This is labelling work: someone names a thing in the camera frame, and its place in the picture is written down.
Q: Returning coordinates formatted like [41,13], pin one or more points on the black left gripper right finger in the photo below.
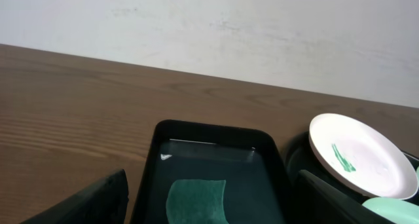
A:
[319,202]

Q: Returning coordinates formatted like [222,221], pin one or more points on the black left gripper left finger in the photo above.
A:
[104,201]

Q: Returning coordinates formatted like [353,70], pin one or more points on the green yellow sponge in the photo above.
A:
[196,201]

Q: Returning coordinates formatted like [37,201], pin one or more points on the mint green plate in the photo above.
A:
[395,210]

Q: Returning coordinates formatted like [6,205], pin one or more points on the black round tray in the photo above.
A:
[298,155]

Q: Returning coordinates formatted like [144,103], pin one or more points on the black rectangular tray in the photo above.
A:
[257,188]

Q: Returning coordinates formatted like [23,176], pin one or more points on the white plate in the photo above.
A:
[361,158]

